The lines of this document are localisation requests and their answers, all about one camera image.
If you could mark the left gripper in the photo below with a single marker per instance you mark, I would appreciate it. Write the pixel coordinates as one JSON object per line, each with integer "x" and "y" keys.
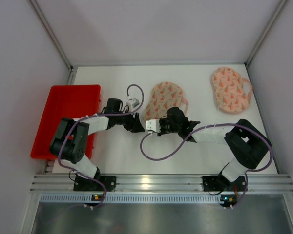
{"x": 132, "y": 121}

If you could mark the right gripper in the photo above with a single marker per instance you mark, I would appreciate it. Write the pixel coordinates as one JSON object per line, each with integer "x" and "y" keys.
{"x": 161, "y": 126}

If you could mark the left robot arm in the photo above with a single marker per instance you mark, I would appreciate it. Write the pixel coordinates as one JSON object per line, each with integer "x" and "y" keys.
{"x": 71, "y": 136}

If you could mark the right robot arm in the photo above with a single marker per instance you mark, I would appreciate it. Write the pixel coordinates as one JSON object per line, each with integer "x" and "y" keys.
{"x": 246, "y": 143}

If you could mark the red plastic bin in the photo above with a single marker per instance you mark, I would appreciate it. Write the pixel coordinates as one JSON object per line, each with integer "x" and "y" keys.
{"x": 71, "y": 101}

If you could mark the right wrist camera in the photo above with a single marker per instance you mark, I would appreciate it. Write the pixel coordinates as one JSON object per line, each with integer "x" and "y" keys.
{"x": 153, "y": 126}

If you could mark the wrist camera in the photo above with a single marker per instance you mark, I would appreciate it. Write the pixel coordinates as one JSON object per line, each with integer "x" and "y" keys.
{"x": 153, "y": 126}
{"x": 132, "y": 103}

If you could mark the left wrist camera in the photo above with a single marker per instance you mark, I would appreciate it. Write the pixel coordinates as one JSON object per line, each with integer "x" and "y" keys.
{"x": 132, "y": 103}

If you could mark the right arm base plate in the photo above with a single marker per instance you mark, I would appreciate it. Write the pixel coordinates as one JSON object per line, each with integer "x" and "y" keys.
{"x": 212, "y": 184}

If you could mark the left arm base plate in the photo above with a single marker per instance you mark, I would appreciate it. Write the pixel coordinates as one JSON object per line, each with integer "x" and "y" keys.
{"x": 85, "y": 185}

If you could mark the perforated cable duct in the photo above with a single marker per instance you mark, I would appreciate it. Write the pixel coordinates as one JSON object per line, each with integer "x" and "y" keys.
{"x": 138, "y": 198}

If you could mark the aluminium front rail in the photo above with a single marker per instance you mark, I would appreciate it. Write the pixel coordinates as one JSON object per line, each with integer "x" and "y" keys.
{"x": 134, "y": 183}

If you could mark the left aluminium frame post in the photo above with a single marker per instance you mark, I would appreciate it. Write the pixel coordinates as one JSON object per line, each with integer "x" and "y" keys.
{"x": 50, "y": 33}

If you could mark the aluminium frame post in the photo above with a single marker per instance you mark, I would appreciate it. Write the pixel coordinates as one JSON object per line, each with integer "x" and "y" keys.
{"x": 50, "y": 33}
{"x": 282, "y": 4}

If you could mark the right aluminium frame post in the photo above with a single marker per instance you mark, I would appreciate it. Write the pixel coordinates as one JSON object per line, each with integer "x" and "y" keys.
{"x": 282, "y": 4}

